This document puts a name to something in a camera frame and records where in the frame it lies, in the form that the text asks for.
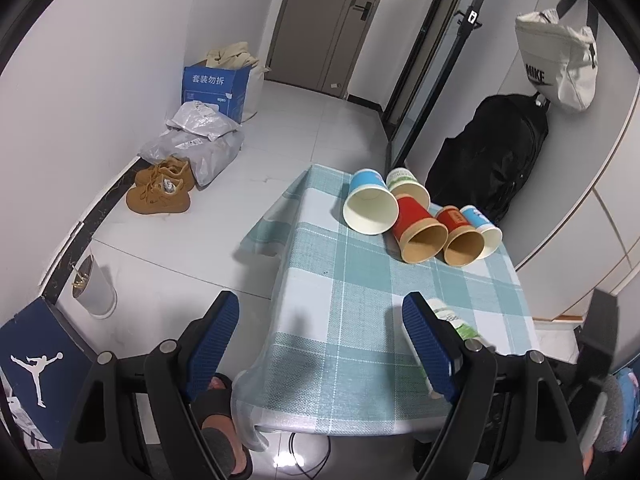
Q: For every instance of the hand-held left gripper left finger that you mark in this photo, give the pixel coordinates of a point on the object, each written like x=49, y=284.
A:
x=215, y=340

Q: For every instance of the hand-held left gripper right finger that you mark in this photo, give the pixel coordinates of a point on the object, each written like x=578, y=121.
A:
x=430, y=345

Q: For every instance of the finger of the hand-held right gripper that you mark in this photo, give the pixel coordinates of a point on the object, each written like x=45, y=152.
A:
x=600, y=330

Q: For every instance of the green white paper cup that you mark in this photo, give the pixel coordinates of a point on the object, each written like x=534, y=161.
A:
x=407, y=185
x=457, y=325

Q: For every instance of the small blue paper cup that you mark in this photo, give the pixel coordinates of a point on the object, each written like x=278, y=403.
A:
x=492, y=240

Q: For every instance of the large red paper cup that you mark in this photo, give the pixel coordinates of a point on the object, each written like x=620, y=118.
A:
x=412, y=220

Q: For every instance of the small red paper cup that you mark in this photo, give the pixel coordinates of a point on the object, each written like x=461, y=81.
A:
x=452, y=220

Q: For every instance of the large blue paper cup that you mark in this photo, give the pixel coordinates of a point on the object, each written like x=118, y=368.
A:
x=370, y=210

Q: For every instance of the black slipper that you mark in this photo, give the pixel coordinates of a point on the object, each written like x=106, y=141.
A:
x=220, y=402

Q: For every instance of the blue patterned cloth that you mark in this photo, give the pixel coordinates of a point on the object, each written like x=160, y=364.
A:
x=629, y=400

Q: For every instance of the person's foot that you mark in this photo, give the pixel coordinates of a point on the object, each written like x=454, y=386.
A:
x=217, y=422

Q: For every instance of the teal checked tablecloth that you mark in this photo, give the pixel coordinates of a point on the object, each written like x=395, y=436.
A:
x=350, y=310

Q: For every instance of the white waste bin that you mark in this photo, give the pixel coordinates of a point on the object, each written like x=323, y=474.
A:
x=95, y=290

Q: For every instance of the white cabinet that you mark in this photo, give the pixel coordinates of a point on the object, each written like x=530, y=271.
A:
x=600, y=200

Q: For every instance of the brown shoe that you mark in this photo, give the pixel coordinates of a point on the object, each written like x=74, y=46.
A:
x=167, y=172
x=155, y=202

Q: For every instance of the blue shoe box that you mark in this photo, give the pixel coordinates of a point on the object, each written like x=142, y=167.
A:
x=45, y=350

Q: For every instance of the grey plastic bag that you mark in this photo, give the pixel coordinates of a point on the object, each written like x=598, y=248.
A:
x=215, y=157

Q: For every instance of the black backpack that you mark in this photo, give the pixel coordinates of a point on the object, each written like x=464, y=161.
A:
x=490, y=160

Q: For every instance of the white plastic parcel bag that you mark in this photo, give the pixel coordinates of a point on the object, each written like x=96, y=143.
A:
x=205, y=120

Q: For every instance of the blue cardboard box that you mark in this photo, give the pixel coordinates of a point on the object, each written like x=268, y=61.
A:
x=215, y=87

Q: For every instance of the white sack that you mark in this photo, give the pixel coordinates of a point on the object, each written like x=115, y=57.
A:
x=257, y=90

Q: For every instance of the white waist bag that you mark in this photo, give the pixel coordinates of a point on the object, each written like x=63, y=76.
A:
x=555, y=65

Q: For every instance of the black framed glass door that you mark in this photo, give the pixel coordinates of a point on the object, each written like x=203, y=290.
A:
x=425, y=60

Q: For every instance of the beige cloth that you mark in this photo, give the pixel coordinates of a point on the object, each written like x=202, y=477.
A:
x=232, y=55

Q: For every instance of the grey brown door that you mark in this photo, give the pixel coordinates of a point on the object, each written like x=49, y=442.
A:
x=320, y=25

